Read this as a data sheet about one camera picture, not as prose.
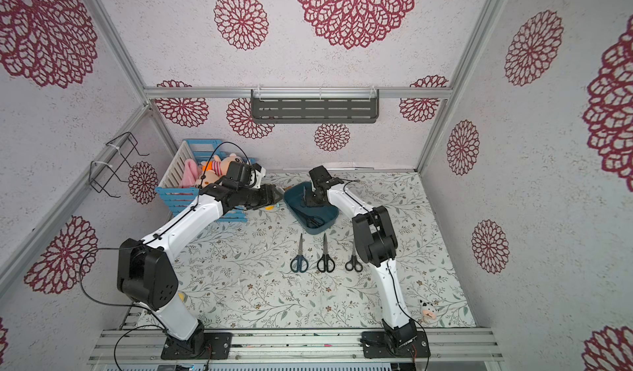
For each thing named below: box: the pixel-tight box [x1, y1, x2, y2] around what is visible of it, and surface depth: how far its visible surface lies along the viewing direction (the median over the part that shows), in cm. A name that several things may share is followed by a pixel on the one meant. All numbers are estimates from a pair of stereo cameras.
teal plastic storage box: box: [283, 181, 340, 235], surface depth 105 cm
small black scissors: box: [344, 241, 364, 273], surface depth 92 cm
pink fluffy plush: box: [181, 158, 199, 189], surface depth 104 cm
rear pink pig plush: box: [199, 153, 244, 183], surface depth 108 cm
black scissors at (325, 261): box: [316, 232, 336, 273], surface depth 93 cm
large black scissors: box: [291, 207, 325, 228], surface depth 105 cm
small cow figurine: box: [419, 299, 440, 321], surface depth 81 cm
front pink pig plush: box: [198, 169, 224, 189], surface depth 97 cm
